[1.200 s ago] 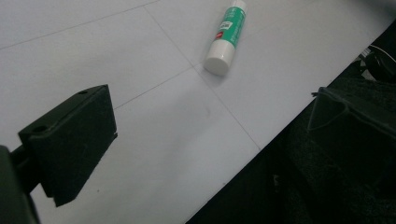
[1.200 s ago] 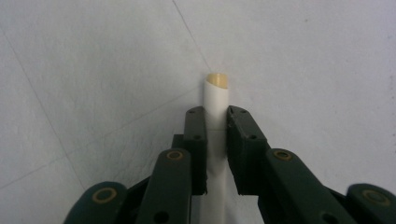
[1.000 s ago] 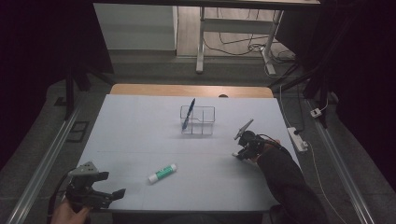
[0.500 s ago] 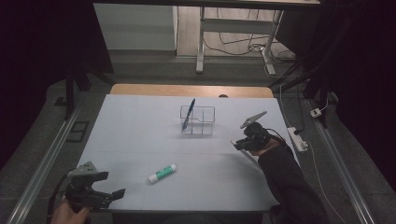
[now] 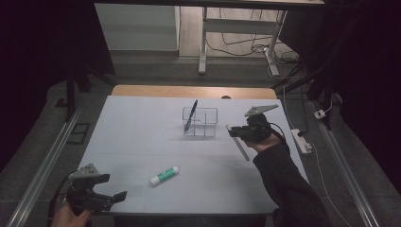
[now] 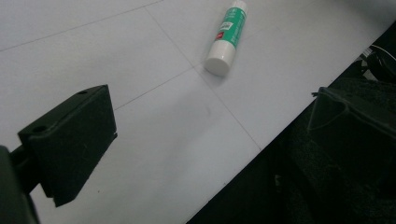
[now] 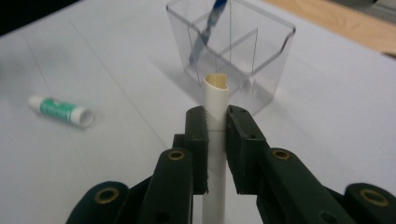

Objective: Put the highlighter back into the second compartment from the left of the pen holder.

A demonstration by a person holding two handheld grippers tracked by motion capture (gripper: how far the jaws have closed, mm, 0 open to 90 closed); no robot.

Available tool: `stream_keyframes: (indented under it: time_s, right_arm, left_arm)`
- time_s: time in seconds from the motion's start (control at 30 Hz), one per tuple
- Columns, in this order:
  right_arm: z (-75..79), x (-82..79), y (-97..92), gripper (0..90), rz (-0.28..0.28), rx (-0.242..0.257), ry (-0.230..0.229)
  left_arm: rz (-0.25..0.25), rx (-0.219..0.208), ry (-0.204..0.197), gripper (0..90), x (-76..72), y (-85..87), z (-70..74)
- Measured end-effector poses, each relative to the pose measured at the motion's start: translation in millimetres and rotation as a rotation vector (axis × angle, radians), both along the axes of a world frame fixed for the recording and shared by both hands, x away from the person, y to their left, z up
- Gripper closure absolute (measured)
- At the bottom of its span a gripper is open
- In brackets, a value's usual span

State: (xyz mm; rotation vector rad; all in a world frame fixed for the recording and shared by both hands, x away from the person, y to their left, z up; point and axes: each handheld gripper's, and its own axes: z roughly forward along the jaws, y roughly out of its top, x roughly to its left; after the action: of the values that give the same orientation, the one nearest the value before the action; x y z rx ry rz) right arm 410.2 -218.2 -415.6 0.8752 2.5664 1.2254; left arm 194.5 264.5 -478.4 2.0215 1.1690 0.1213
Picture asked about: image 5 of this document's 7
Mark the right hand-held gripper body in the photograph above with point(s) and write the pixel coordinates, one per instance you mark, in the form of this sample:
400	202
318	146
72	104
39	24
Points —
255	127

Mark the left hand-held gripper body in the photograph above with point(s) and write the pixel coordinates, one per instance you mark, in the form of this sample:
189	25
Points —
83	192

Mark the clear plastic pen organizer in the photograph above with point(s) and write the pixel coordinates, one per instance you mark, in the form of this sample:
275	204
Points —
201	122

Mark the blue pen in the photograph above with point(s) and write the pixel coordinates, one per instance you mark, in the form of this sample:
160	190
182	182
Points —
191	116

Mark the person's right hand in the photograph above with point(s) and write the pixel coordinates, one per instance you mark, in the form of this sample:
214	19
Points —
263	144

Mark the person's left hand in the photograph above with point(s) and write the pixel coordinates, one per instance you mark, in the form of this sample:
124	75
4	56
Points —
67	217

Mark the white power strip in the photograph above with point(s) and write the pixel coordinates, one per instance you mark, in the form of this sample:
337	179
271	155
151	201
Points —
300	141

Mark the white green glue stick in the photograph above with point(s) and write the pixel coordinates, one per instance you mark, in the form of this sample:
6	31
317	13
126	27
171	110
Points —
164	176

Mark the white table mat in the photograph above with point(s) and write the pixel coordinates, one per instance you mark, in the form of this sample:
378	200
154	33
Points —
142	142

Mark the wooden table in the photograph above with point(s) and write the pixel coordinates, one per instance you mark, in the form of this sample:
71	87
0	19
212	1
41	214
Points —
189	91

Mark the small white adapter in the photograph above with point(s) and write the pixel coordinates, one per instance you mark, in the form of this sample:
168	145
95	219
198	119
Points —
319	114

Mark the black metal stand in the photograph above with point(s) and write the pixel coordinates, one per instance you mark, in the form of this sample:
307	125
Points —
315	85
71	91

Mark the white cabinet panel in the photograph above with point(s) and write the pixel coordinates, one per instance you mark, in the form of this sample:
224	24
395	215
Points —
138	28

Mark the aluminium rail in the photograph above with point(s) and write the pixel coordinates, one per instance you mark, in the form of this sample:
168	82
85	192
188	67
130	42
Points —
41	170
346	170

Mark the black floor frame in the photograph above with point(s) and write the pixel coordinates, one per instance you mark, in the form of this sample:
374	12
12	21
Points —
78	133

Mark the white desk frame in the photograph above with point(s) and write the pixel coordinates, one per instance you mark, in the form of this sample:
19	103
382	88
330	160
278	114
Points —
239	26

